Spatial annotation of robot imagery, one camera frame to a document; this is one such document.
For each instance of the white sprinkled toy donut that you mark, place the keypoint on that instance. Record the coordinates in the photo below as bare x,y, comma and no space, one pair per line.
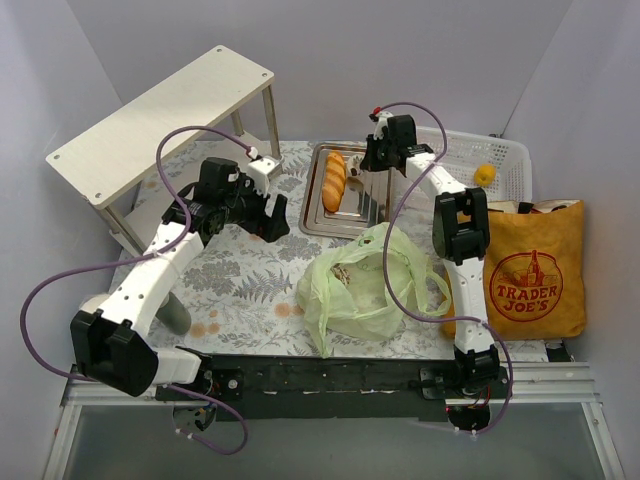
353,165

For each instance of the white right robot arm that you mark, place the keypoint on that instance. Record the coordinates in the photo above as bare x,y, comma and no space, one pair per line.
460,237

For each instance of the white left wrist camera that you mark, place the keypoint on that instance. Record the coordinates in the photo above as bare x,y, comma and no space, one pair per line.
262,171

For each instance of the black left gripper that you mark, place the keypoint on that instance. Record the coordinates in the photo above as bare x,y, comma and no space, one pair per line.
267,218

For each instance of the light green plastic grocery bag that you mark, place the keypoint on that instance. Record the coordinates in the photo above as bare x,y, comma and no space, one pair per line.
350,289

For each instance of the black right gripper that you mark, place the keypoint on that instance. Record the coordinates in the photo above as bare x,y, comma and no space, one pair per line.
375,156

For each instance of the mustard yellow tote bag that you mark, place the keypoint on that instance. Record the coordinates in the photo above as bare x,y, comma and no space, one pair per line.
533,269

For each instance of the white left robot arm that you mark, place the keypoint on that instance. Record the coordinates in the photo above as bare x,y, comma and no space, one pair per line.
109,334

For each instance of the aluminium frame rail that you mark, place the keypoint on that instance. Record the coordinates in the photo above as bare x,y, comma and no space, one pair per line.
534,383

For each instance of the white plastic perforated basket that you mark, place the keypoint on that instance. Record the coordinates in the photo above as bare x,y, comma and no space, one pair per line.
467,152

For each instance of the yellow toy lemon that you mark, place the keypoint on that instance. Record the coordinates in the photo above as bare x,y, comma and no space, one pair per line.
485,175

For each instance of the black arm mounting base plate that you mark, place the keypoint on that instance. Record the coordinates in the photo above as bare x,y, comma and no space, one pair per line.
287,387

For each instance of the floral patterned table mat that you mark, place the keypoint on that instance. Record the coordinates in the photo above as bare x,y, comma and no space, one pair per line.
241,292

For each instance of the long orange toy bread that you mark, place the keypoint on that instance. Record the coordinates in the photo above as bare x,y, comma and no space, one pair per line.
334,181

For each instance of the stainless steel tray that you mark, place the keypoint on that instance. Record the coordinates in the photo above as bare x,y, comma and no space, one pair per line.
366,201

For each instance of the white wooden two-tier shelf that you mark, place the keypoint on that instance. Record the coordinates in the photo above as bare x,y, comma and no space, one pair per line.
116,154

